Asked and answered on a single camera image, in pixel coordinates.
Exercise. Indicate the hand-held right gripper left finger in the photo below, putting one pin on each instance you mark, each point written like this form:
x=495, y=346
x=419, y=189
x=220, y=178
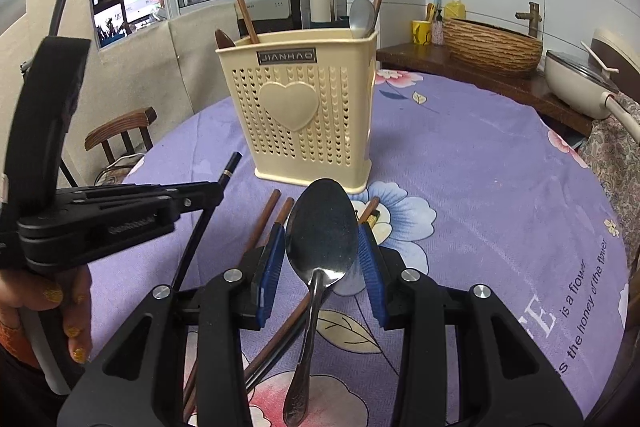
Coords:
x=271, y=272

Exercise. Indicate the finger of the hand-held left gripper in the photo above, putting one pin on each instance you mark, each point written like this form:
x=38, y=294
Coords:
x=140, y=191
x=150, y=205

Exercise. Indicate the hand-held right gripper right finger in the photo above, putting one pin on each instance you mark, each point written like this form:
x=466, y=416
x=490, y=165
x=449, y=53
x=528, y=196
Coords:
x=372, y=272

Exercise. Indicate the silver metal spoon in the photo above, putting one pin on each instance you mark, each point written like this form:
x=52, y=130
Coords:
x=361, y=19
x=320, y=232

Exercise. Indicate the cream plastic utensil holder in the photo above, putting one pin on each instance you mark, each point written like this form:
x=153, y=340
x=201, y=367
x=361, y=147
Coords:
x=320, y=147

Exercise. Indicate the person's left hand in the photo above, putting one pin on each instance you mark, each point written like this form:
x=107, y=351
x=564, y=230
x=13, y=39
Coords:
x=50, y=294

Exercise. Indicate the cat print seat cushion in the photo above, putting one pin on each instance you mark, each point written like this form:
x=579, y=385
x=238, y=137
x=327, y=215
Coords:
x=112, y=174

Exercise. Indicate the brown wooden chair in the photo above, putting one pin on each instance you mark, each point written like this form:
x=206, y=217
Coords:
x=120, y=127

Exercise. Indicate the purple floral tablecloth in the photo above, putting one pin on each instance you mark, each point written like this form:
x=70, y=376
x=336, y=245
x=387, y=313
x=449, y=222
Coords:
x=475, y=207

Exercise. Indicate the dark wooden counter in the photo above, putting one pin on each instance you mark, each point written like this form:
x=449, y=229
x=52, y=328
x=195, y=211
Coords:
x=450, y=69

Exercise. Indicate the grey water dispenser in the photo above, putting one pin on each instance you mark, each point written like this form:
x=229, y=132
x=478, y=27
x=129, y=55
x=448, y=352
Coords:
x=270, y=4

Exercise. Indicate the yellow cup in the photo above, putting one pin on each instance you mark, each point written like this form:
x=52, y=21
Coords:
x=421, y=33

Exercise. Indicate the woven basin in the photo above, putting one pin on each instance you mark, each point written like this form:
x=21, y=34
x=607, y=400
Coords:
x=492, y=49

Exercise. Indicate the dark cup holder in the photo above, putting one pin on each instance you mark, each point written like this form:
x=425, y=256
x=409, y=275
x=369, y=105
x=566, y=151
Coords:
x=340, y=9

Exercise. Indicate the floral cloth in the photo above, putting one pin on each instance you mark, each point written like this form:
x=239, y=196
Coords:
x=617, y=157

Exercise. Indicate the yellow soap dispenser bottle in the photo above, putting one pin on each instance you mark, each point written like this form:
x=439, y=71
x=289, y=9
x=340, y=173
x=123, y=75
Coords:
x=454, y=7

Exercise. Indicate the blue toothbrush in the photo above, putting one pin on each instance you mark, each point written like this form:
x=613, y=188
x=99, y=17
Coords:
x=436, y=2

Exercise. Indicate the bronze faucet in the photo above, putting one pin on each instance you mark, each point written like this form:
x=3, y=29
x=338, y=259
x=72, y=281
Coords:
x=530, y=19

